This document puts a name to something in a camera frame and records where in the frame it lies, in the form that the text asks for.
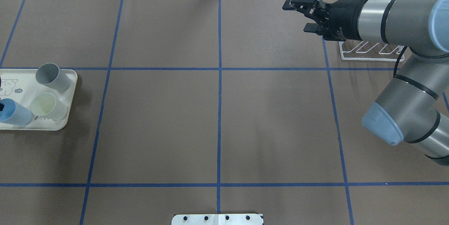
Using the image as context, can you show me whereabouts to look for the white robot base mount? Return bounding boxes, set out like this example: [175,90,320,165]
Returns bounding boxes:
[171,213,264,225]

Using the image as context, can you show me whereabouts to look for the blue plastic cup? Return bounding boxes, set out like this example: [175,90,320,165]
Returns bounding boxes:
[0,98,33,126]

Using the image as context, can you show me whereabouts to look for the grey plastic cup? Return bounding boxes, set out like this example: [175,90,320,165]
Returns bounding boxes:
[35,63,71,91]

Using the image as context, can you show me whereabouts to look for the cream plastic tray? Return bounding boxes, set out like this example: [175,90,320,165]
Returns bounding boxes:
[0,68,78,131]

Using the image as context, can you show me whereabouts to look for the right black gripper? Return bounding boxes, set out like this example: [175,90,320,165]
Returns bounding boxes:
[282,0,362,41]

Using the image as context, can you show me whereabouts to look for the pale green plastic cup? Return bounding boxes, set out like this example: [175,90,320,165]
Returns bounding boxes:
[30,93,68,120]

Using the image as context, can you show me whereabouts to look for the white wire cup rack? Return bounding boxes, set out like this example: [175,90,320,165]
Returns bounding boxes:
[338,40,404,62]

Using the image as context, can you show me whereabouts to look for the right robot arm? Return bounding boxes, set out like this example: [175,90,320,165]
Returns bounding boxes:
[282,0,449,166]

